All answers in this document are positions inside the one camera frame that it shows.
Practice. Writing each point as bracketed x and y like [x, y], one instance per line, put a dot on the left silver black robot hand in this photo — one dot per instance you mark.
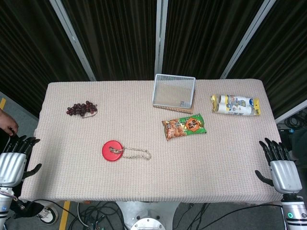
[12, 163]

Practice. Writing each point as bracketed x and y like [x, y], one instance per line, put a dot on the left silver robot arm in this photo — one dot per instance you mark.
[3, 203]

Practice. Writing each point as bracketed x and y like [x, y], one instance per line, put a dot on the dark curtain panel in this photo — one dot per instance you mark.
[206, 36]
[31, 60]
[115, 38]
[283, 60]

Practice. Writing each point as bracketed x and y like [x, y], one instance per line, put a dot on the bystander bare hand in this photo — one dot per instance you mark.
[7, 121]

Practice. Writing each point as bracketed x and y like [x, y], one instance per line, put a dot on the red plastic disc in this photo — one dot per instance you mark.
[111, 155]

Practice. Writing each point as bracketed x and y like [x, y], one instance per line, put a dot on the yellow white snack package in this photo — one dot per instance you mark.
[236, 105]

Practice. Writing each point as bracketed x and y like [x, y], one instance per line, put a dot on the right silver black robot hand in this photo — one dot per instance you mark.
[284, 172]

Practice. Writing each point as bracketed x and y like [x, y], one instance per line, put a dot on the grey partition post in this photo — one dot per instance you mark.
[247, 40]
[76, 48]
[160, 36]

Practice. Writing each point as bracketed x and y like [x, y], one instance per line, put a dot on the beige waffle tablecloth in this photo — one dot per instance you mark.
[148, 177]

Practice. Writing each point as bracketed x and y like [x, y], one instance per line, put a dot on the dark red grape bunch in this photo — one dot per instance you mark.
[80, 109]

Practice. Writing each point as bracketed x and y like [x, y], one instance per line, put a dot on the white mesh metal basket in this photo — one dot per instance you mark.
[172, 93]

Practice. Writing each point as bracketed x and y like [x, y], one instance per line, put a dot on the white black sneaker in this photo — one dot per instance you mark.
[48, 215]

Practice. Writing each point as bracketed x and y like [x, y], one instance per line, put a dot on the white robot torso base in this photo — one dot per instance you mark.
[148, 213]

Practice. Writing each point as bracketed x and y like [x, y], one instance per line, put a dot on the green orange snack bag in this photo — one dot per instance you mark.
[183, 127]

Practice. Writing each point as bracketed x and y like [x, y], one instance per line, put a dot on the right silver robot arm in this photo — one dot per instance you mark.
[293, 215]

